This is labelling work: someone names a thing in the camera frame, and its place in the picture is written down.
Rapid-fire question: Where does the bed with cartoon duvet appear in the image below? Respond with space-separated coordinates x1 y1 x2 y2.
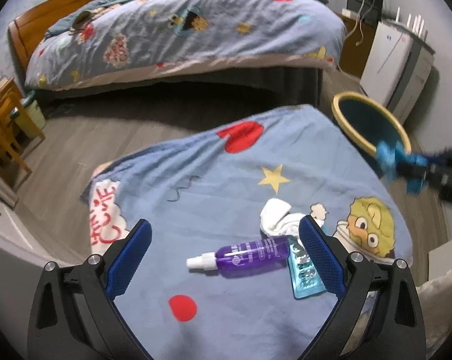
25 0 349 92

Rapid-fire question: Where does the white cable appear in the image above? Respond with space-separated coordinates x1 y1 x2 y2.
351 0 375 48

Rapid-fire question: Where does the white crumpled tissue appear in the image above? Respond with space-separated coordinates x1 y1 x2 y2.
259 198 305 238

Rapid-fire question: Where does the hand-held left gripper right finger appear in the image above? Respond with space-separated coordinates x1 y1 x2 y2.
298 214 426 360

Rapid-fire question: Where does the white air purifier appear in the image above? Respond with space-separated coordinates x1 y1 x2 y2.
359 20 436 121

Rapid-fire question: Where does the wooden cabinet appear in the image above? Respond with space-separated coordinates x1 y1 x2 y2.
336 10 379 80

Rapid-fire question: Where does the wooden bedside table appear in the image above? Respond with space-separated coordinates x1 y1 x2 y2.
0 78 34 189

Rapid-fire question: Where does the blue cartoon printed table cloth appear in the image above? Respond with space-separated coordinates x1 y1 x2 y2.
80 104 414 360

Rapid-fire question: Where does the yellow-rimmed teal waste bin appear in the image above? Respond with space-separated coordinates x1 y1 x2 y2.
332 91 412 159

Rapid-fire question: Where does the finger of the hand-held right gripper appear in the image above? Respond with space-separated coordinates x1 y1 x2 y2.
396 147 446 171
398 169 438 196

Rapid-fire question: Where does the purple spray bottle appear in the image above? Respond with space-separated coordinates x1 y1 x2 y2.
186 235 291 279

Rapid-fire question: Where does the teal blister pack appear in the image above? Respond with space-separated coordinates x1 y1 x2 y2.
286 234 330 301

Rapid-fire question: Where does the wooden bed headboard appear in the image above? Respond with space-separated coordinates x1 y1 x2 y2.
8 0 129 70

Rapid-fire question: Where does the blue wrapper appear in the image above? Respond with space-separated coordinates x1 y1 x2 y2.
375 139 409 175

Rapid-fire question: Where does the white router with antennas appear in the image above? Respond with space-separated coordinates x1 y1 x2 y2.
393 5 427 40

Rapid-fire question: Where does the pale green bucket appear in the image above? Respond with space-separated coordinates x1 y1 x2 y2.
16 90 47 140

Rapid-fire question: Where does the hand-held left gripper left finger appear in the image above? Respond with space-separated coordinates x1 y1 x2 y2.
27 218 153 360

